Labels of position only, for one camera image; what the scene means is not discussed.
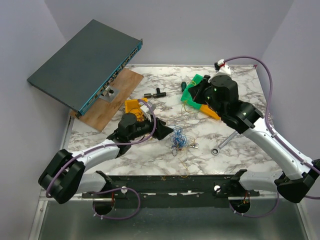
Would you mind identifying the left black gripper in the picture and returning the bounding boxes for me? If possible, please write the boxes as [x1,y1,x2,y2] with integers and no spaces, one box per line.
[128,112,173,141]

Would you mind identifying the purple wire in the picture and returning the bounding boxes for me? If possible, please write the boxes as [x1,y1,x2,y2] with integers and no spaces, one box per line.
[134,111,147,123]

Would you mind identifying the yellow wire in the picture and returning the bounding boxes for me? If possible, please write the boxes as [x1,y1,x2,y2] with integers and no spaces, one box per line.
[159,79,201,181]

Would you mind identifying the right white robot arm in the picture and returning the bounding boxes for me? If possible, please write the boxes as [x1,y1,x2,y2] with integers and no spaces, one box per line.
[188,75,320,203]

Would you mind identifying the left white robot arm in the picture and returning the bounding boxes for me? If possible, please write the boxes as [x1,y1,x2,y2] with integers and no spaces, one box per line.
[38,113,174,204]

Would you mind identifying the green plastic bin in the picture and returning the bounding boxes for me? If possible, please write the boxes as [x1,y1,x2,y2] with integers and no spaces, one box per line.
[180,74,203,110]

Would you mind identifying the yellow bin on right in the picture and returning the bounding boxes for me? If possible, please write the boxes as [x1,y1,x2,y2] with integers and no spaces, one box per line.
[199,104,221,120]

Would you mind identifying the yellow bin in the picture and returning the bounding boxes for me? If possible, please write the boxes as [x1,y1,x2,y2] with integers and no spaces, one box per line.
[124,99,146,122]
[199,104,221,120]

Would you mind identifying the black T pipe fitting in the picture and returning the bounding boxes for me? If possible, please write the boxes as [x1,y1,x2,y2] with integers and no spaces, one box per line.
[143,87,167,99]

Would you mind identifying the small open-end wrench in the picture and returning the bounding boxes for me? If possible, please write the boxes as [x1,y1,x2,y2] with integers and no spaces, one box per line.
[186,142,199,149]

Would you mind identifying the yellow bin on left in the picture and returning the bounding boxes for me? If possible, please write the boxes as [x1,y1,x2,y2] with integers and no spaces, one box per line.
[124,99,146,122]

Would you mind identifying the brown wooden board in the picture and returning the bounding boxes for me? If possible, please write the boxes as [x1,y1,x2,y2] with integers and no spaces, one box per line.
[79,68,144,132]

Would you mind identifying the green handled screwdriver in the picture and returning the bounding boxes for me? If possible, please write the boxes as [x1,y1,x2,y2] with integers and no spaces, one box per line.
[180,81,187,93]

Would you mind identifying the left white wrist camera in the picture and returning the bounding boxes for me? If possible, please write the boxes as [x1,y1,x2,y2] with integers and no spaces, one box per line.
[139,101,156,121]

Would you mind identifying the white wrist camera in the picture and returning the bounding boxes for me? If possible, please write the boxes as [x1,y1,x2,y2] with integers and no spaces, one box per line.
[213,59,232,77]
[139,101,156,121]

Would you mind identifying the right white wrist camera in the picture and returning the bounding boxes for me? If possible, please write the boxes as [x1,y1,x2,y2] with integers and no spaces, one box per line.
[213,59,232,77]

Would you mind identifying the ratcheting ring wrench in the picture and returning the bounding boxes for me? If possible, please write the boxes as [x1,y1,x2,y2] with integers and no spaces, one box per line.
[211,131,238,156]

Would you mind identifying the metal bracket with knob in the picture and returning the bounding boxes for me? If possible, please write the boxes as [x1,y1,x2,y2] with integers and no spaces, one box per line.
[99,85,120,103]

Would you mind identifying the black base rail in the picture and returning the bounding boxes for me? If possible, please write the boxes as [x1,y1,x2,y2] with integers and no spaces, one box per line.
[82,170,260,209]

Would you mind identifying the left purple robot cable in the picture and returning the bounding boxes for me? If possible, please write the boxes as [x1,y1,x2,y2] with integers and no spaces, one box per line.
[44,98,158,221]

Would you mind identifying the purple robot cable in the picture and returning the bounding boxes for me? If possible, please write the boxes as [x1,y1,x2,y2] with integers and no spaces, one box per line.
[44,98,158,221]
[217,55,320,218]

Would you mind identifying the grey network switch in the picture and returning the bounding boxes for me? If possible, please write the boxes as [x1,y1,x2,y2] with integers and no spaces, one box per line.
[27,19,143,118]

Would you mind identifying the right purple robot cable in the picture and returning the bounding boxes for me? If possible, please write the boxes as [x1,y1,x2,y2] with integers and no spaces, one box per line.
[217,55,320,218]

